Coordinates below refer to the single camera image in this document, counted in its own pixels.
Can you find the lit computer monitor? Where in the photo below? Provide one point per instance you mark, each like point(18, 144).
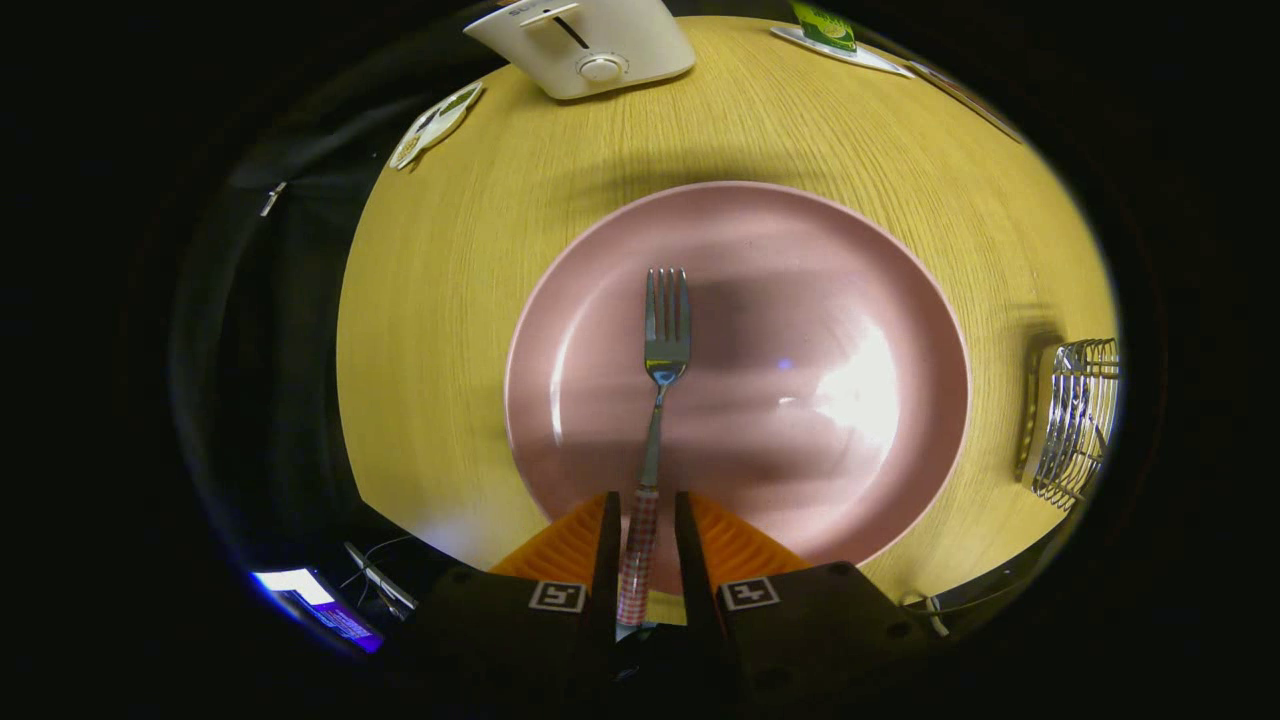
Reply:
point(310, 590)

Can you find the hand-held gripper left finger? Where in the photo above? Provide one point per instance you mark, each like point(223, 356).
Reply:
point(607, 580)

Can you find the white toaster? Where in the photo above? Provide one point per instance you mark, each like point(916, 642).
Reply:
point(600, 45)

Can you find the small white patterned dish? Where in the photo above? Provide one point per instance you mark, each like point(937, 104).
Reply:
point(435, 125)

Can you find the white plate of food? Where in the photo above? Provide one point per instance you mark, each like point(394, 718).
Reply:
point(965, 95)

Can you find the pink plate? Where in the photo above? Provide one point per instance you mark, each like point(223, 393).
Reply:
point(800, 280)

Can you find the green label drink bottle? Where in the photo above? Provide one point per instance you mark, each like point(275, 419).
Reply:
point(825, 28)

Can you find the silver laptop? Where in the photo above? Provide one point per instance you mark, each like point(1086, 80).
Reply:
point(385, 590)

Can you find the white square coaster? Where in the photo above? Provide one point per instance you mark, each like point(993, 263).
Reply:
point(880, 62)

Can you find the white clip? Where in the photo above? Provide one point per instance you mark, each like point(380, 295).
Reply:
point(272, 198)

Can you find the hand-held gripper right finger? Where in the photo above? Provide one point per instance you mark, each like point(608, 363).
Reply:
point(692, 570)

